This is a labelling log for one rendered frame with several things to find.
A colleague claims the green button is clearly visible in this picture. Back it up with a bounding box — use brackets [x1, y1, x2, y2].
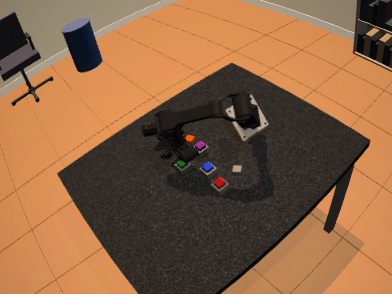
[174, 160, 192, 175]

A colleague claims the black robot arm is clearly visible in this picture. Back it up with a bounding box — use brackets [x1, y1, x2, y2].
[141, 92, 261, 160]

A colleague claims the red button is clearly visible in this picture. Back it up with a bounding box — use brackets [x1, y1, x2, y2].
[211, 177, 230, 195]

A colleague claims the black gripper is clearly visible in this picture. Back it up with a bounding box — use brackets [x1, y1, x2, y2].
[157, 129, 199, 163]

